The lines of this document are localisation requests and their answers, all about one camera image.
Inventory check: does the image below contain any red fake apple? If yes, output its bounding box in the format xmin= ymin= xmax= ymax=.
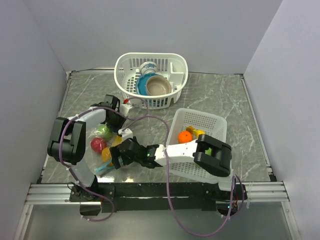
xmin=90 ymin=137 xmax=107 ymax=154

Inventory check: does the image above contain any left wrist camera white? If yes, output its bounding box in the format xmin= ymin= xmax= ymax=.
xmin=119 ymin=98 xmax=133 ymax=117

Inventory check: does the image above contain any white oval dish basket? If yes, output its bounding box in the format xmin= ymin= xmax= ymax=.
xmin=114 ymin=52 xmax=189 ymax=110

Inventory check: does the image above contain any yellow fake pepper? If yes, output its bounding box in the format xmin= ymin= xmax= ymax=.
xmin=110 ymin=135 xmax=122 ymax=147

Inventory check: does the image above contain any teal plate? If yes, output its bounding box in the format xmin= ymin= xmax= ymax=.
xmin=135 ymin=73 xmax=160 ymax=96

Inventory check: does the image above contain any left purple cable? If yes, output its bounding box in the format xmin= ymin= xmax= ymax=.
xmin=58 ymin=97 xmax=150 ymax=222

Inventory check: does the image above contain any yellow orange fake mango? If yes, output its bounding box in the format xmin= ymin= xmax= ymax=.
xmin=101 ymin=147 xmax=114 ymax=167

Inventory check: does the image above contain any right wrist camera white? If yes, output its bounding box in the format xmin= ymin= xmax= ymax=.
xmin=117 ymin=128 xmax=133 ymax=142

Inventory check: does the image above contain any blue white porcelain cup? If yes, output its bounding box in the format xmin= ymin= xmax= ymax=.
xmin=139 ymin=61 xmax=158 ymax=75

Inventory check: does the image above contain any beige bowl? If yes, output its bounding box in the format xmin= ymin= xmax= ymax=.
xmin=146 ymin=75 xmax=172 ymax=96

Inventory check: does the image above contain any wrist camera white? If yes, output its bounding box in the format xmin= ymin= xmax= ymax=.
xmin=117 ymin=128 xmax=133 ymax=142
xmin=119 ymin=98 xmax=133 ymax=117

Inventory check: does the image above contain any clear zip top bag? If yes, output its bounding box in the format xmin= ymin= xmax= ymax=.
xmin=85 ymin=124 xmax=122 ymax=177

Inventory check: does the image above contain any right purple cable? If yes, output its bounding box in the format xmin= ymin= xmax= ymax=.
xmin=119 ymin=115 xmax=245 ymax=237

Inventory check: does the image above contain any purple cable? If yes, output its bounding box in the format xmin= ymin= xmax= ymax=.
xmin=58 ymin=97 xmax=150 ymax=222
xmin=119 ymin=115 xmax=245 ymax=237

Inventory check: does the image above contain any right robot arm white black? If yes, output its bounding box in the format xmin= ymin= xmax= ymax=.
xmin=110 ymin=134 xmax=237 ymax=199

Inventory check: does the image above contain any orange fake fruit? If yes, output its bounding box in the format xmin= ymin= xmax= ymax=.
xmin=177 ymin=130 xmax=193 ymax=144

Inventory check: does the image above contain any green fake vegetable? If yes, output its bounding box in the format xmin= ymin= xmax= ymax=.
xmin=193 ymin=148 xmax=213 ymax=168

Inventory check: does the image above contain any white rectangular mesh basket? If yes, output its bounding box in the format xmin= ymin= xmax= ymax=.
xmin=156 ymin=108 xmax=233 ymax=191

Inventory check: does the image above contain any yellow fake banana piece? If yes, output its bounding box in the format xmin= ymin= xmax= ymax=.
xmin=186 ymin=126 xmax=206 ymax=139

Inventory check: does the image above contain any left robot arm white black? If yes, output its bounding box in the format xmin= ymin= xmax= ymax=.
xmin=47 ymin=94 xmax=132 ymax=201

